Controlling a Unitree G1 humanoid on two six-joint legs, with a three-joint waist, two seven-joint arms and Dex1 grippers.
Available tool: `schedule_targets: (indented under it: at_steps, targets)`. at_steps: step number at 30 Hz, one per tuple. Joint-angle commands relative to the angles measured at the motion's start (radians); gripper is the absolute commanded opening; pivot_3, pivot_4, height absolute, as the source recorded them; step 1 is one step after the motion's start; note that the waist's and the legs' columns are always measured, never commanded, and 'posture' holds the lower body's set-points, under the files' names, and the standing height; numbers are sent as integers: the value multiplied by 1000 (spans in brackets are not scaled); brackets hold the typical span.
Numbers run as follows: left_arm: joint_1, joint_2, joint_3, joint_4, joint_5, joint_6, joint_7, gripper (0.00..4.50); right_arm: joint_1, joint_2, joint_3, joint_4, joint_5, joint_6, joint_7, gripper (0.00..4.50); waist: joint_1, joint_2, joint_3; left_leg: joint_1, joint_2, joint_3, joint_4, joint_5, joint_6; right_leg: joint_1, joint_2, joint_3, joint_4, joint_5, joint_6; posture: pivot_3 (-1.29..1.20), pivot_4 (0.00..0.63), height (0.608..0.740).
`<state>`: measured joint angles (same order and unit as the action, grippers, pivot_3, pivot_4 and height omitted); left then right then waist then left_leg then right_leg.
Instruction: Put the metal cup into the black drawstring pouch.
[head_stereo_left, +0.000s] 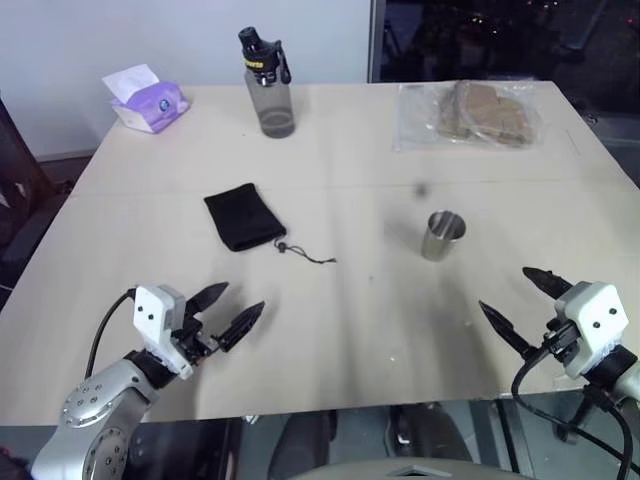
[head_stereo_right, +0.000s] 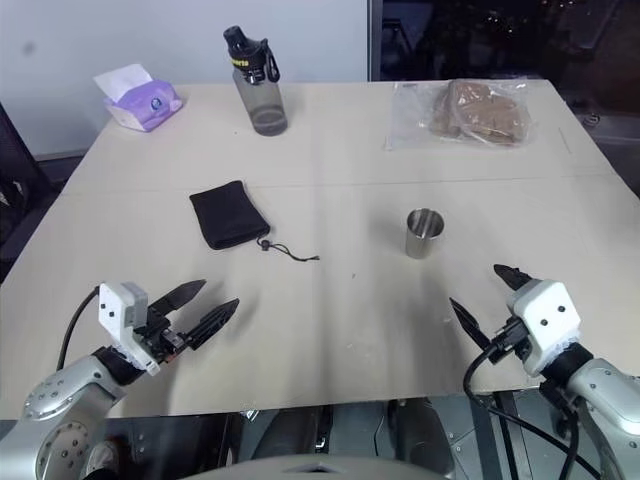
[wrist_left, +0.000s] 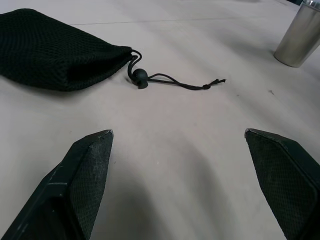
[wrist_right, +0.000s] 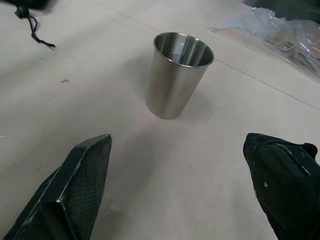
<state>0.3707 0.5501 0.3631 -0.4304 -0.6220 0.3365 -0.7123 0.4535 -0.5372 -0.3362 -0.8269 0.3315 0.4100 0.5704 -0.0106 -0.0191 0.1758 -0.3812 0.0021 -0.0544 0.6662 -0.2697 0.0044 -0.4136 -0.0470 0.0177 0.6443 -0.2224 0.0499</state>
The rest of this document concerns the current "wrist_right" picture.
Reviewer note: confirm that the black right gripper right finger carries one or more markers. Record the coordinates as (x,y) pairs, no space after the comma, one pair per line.
(285,190)

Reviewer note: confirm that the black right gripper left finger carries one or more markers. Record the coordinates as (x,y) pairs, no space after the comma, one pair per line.
(75,190)

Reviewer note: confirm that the clear plastic bag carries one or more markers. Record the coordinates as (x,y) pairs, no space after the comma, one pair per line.
(275,32)

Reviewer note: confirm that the stainless steel cup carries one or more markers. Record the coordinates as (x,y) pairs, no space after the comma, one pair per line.
(175,75)

